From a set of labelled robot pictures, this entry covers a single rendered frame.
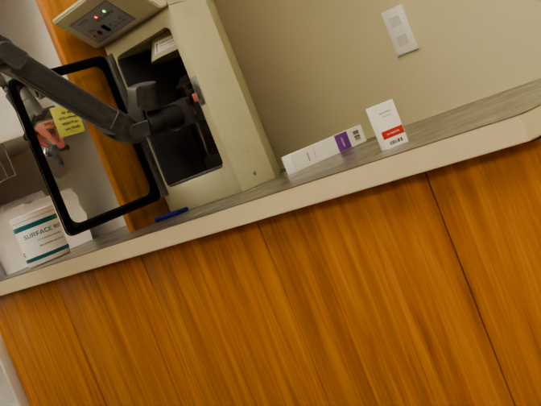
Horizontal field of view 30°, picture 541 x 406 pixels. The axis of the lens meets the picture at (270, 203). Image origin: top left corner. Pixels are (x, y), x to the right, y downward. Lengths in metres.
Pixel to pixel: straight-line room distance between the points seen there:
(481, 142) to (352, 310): 0.49
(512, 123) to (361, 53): 1.19
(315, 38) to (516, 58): 0.61
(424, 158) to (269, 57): 1.33
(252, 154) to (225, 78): 0.19
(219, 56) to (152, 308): 0.62
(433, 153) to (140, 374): 1.21
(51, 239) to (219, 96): 0.77
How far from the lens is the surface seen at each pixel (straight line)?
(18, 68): 2.22
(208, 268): 2.12
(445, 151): 1.53
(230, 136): 2.41
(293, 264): 1.91
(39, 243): 2.93
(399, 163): 1.60
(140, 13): 2.45
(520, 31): 2.30
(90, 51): 2.71
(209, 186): 2.48
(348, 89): 2.66
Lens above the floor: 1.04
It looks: 4 degrees down
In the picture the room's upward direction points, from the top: 22 degrees counter-clockwise
